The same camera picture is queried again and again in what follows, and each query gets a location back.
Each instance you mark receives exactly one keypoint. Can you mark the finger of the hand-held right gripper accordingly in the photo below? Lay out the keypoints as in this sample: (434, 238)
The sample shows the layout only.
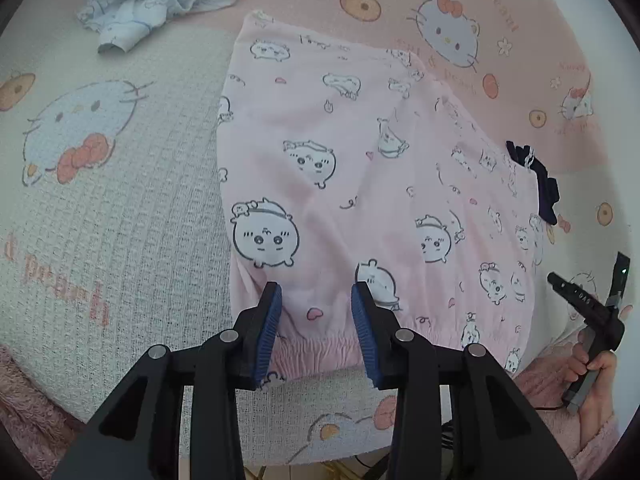
(562, 286)

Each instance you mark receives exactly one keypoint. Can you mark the pink fluffy blanket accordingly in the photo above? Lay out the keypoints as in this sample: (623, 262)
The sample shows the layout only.
(35, 400)

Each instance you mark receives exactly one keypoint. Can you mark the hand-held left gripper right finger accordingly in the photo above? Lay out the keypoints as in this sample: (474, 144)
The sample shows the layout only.
(362, 335)

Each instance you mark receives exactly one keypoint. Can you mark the light blue printed garment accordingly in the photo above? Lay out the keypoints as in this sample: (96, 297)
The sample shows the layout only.
(150, 5)

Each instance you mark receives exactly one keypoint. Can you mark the dark striped shorts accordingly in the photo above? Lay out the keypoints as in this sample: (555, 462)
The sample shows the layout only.
(547, 195)

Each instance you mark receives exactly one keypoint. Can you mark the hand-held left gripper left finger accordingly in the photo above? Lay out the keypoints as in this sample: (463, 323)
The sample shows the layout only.
(267, 332)

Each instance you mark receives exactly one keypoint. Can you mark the pink printed pants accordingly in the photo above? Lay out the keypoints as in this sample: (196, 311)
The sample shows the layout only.
(350, 160)

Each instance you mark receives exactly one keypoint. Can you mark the person's right hand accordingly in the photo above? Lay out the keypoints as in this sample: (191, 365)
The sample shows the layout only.
(602, 390)

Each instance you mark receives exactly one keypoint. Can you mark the cat printed blanket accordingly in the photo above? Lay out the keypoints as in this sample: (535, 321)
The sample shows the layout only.
(125, 210)

